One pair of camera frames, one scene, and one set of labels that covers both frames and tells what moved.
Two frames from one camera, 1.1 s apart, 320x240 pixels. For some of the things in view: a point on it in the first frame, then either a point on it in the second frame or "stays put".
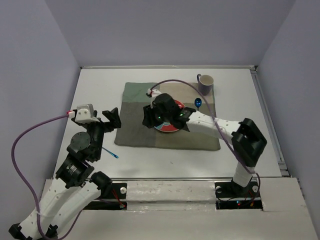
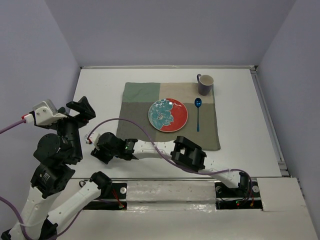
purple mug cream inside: x=205 y=83 stays put
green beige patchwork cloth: x=130 y=131 stays put
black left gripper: x=113 y=115 to x=88 y=112
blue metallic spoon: x=198 y=102 stays put
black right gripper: x=149 y=119 to x=99 y=151
